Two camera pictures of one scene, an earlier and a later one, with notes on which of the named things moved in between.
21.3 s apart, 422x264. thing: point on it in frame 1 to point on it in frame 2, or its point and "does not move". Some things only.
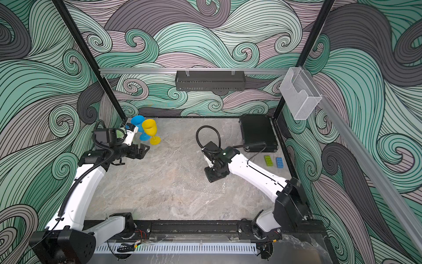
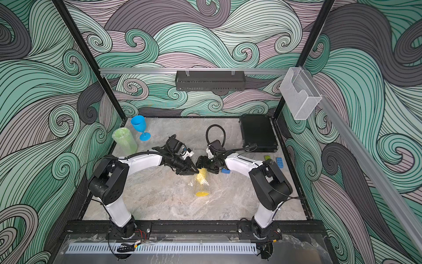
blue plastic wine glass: [138, 120] does not move
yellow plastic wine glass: [150, 127] to [202, 178]
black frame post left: [86, 49] does not move
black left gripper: [141, 152] to [188, 169]
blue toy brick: [279, 162] does not move
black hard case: [258, 134] does not move
